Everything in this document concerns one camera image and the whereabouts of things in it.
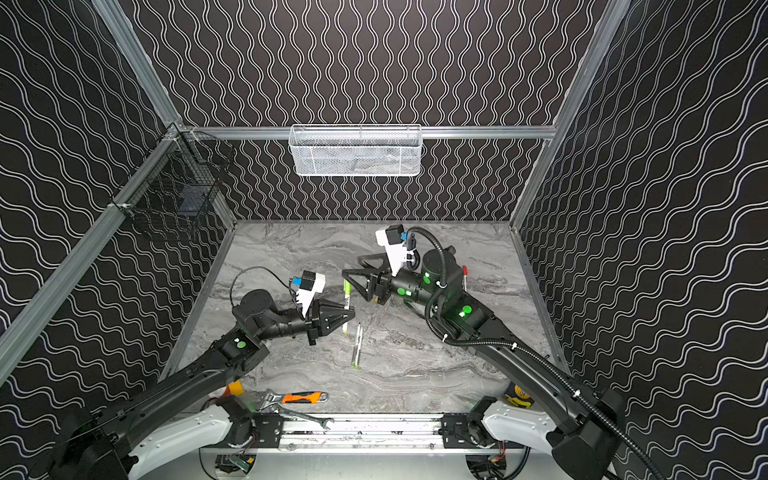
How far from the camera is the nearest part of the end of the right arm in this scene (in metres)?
0.55

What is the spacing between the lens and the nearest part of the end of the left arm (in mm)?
604

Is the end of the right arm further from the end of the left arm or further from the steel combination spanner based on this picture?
the steel combination spanner
